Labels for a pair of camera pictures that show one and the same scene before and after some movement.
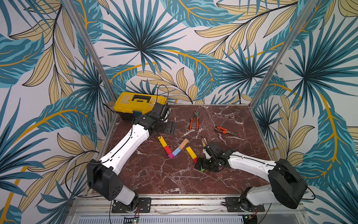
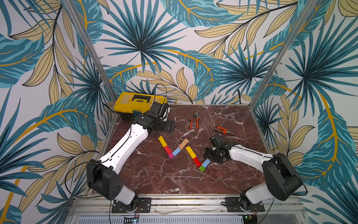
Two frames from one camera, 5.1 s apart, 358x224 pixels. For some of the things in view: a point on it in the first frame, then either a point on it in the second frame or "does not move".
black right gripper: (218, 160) -> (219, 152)
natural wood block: (183, 143) does not move
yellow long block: (191, 152) does not move
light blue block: (176, 151) does not move
